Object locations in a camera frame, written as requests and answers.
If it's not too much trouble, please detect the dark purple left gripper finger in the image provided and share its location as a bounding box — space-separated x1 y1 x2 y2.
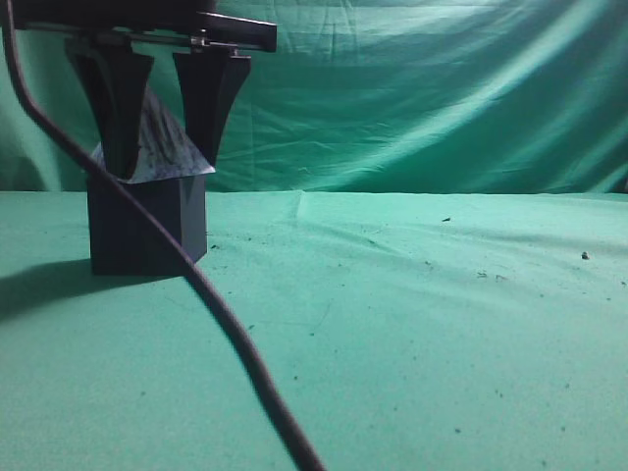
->
173 48 251 165

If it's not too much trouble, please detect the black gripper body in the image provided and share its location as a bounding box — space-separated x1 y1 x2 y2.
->
12 0 277 53

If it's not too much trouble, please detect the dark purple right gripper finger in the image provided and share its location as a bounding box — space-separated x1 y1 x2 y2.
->
65 39 154 180

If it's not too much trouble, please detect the white marbled square pyramid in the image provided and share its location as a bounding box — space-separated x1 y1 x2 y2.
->
91 89 215 184

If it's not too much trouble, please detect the dark blue cube block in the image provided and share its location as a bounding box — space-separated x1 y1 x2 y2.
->
86 176 207 277

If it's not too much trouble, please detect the green cloth backdrop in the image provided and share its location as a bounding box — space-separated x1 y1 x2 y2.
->
0 0 628 195

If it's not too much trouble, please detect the green cloth table cover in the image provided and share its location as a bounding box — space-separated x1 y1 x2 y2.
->
1 191 627 470

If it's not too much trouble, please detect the black cable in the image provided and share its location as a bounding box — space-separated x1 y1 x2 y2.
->
0 0 328 471

